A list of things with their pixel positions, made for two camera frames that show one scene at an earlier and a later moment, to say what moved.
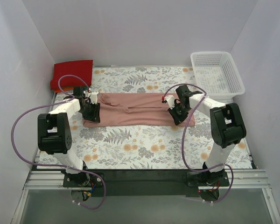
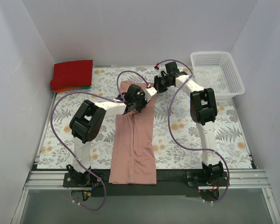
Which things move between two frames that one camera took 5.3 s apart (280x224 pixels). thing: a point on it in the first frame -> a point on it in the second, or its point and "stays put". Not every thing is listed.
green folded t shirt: [85, 87] stays put
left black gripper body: [92, 113] -> [135, 106]
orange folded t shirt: [64, 88] stays put
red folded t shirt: [82, 68] stays put
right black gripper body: [177, 115] -> [158, 83]
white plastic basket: [216, 73] stays put
